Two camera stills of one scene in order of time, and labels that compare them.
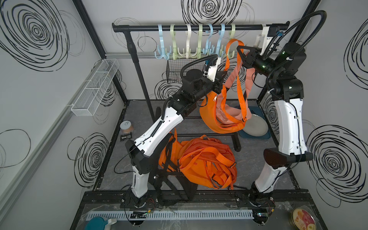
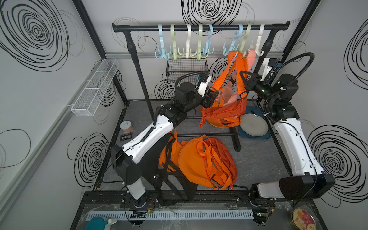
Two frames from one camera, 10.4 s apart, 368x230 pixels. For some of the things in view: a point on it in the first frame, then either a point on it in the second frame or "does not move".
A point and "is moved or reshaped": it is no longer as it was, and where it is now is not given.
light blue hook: (223, 28) to (232, 45)
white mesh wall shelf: (87, 103) does not move
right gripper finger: (245, 63) to (246, 87)
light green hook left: (175, 55) does not move
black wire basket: (174, 67) does not move
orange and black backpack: (167, 173) does not move
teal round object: (96, 223) does not move
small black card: (125, 136) does not move
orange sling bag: (210, 115) is moved or reshaped
